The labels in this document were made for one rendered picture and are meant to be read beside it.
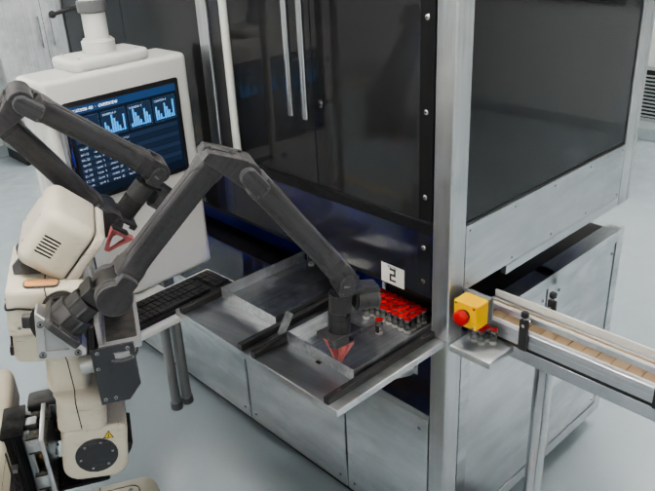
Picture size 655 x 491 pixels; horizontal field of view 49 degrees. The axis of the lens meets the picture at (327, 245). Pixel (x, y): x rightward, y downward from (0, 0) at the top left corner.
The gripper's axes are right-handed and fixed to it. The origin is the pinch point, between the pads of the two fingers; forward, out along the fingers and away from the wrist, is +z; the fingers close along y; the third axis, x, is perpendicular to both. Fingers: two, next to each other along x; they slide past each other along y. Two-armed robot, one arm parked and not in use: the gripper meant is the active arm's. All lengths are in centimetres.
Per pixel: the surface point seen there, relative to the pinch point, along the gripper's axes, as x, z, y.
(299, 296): 35.1, 0.8, 18.4
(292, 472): 55, 88, 34
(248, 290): 50, 2, 10
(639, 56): -14, -69, 115
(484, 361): -25.6, -0.2, 28.0
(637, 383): -60, -6, 38
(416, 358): -11.6, 0.7, 17.5
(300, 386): 1.8, 3.6, -11.1
